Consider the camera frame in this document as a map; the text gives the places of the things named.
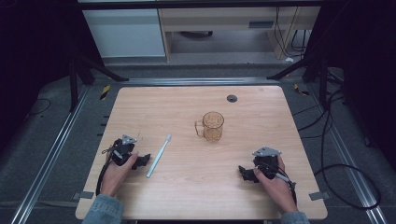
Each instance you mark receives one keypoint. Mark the aluminium floor rail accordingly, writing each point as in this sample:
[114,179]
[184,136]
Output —
[199,81]
[351,174]
[46,165]

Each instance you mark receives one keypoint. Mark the black metal stand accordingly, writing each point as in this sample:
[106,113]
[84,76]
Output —
[323,84]
[73,87]

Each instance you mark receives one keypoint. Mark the person's right hand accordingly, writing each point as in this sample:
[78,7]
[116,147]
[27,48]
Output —
[277,193]

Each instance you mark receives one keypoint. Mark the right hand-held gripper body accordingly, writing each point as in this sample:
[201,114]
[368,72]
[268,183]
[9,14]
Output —
[267,161]

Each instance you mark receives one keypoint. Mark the person's left hand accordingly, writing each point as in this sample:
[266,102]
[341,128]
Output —
[115,177]

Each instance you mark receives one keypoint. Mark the grey table corner bracket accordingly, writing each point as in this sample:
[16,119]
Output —
[83,195]
[319,196]

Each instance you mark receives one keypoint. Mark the black curtain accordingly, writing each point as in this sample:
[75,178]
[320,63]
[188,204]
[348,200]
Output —
[367,62]
[34,46]

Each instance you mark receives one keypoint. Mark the yellow black tape strip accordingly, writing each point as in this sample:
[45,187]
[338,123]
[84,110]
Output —
[105,92]
[300,90]

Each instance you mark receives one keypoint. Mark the round grey table grommet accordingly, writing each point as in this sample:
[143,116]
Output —
[232,98]

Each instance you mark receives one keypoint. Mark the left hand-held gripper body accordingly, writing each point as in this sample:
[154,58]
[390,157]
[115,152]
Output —
[122,151]

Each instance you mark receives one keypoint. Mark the pale blue toothbrush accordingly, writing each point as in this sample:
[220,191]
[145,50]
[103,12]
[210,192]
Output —
[158,155]

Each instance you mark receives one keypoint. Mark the white cabinet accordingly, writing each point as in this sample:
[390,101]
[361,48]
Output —
[124,32]

